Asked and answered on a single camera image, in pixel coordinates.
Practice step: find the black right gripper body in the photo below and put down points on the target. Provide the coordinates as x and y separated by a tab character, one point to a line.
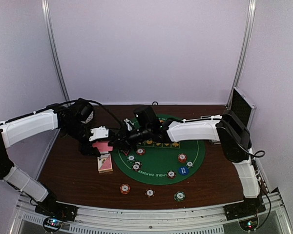
137	136

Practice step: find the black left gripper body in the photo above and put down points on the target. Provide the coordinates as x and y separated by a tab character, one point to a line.
81	145

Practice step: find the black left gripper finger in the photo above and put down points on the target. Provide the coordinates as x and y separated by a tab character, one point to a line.
86	151
95	152

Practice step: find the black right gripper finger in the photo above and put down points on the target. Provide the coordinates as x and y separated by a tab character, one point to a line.
115	141
124	146

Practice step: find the black chips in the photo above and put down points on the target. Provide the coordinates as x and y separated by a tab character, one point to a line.
136	166

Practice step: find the red five chip stack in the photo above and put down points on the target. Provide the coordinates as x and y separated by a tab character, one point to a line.
125	189

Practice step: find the black hundred chip stack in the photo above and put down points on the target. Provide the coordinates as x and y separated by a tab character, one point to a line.
150	193

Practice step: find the black chip bottom mat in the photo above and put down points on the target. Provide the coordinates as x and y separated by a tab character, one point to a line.
171	174

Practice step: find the blue small blind button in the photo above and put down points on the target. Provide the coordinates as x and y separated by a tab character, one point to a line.
183	170

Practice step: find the green chip stack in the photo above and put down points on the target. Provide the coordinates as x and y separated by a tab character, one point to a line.
179	196

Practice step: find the red backed card deck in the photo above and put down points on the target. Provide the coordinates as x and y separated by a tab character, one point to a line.
102	147

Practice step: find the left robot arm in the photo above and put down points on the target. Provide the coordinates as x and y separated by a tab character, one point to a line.
70	116

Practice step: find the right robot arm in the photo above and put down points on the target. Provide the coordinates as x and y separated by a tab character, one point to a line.
175	130

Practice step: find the black red triangle button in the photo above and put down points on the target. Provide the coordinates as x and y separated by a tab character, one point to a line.
126	153

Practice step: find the gold playing card box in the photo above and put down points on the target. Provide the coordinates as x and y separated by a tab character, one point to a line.
105	163

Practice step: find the floral patterned plate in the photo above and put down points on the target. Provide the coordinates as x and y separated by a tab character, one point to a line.
90	117

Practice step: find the green round poker mat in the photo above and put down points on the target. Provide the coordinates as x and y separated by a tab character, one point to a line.
161	158

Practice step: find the aluminium poker chip case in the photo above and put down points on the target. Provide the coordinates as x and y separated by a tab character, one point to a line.
239	107

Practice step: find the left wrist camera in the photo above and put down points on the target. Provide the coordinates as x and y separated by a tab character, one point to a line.
98	133

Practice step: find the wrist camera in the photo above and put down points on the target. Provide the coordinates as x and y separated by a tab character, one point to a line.
147	120
98	133

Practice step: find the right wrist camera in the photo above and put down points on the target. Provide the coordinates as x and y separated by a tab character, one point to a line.
147	120

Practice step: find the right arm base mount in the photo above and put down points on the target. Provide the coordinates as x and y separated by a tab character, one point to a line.
242	210

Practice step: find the right aluminium frame post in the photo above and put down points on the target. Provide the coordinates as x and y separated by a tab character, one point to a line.
244	48

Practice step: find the aluminium frame post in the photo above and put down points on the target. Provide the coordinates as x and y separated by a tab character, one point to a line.
244	48
54	52

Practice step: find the left aluminium frame post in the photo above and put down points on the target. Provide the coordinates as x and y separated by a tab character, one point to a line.
54	52

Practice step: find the aluminium front rail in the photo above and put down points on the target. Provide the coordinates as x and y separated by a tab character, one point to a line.
202	220

